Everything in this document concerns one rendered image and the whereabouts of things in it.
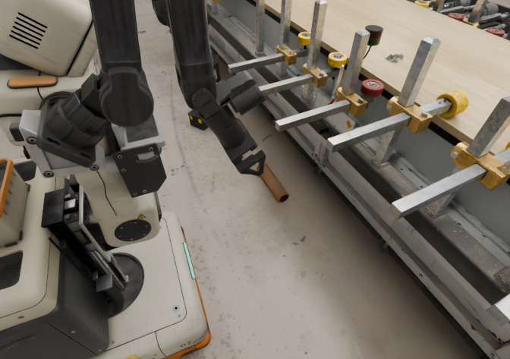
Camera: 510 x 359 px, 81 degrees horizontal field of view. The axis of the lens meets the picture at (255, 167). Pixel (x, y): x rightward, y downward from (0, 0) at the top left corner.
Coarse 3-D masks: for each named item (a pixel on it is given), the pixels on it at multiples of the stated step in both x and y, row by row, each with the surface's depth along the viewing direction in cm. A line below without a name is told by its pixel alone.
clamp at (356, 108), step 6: (342, 96) 117; (348, 96) 115; (354, 96) 115; (354, 102) 112; (366, 102) 112; (354, 108) 113; (360, 108) 113; (366, 108) 114; (354, 114) 114; (360, 114) 115
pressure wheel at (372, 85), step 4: (364, 80) 116; (368, 80) 116; (372, 80) 116; (376, 80) 116; (364, 84) 114; (368, 84) 115; (372, 84) 114; (376, 84) 115; (380, 84) 114; (360, 88) 117; (364, 88) 114; (368, 88) 113; (372, 88) 113; (376, 88) 113; (380, 88) 113; (364, 92) 115; (368, 92) 113; (372, 92) 113; (376, 92) 113; (380, 92) 114; (368, 96) 115; (372, 96) 114; (376, 96) 114
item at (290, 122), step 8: (360, 96) 117; (336, 104) 113; (344, 104) 113; (304, 112) 110; (312, 112) 110; (320, 112) 110; (328, 112) 112; (336, 112) 114; (280, 120) 106; (288, 120) 106; (296, 120) 106; (304, 120) 108; (312, 120) 110; (280, 128) 106; (288, 128) 108
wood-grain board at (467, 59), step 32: (352, 0) 184; (384, 0) 184; (352, 32) 150; (384, 32) 150; (416, 32) 150; (448, 32) 150; (480, 32) 150; (384, 64) 127; (448, 64) 127; (480, 64) 127; (480, 96) 110; (448, 128) 99
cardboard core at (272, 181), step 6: (264, 162) 203; (258, 168) 201; (264, 168) 198; (264, 174) 196; (270, 174) 195; (264, 180) 196; (270, 180) 192; (276, 180) 192; (270, 186) 190; (276, 186) 188; (282, 186) 189; (276, 192) 186; (282, 192) 184; (276, 198) 186; (282, 198) 190
